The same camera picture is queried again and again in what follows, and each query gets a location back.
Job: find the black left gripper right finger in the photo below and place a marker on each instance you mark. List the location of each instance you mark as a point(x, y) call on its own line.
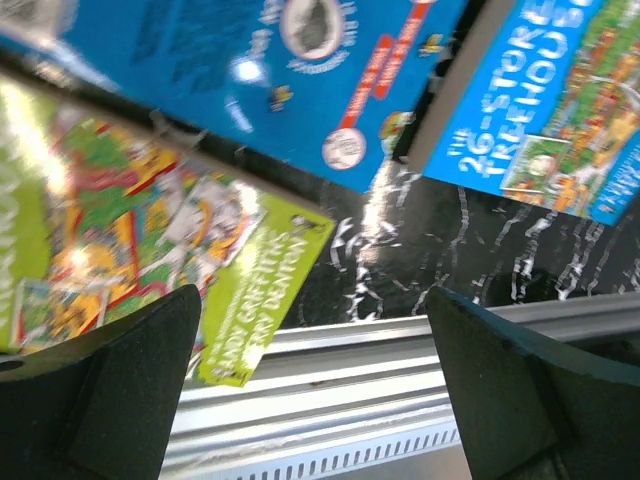
point(531, 407)

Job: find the blue paperback book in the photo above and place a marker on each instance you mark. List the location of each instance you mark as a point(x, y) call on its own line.
point(321, 85)

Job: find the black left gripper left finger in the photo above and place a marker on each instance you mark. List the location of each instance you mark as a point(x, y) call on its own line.
point(101, 405)

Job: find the lime green 65-storey treehouse book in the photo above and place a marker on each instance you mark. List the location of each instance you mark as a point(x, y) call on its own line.
point(99, 220)

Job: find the aluminium rail frame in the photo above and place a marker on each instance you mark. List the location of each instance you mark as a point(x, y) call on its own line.
point(325, 401)

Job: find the blue 26-storey treehouse book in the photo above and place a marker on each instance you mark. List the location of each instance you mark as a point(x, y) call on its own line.
point(541, 106)

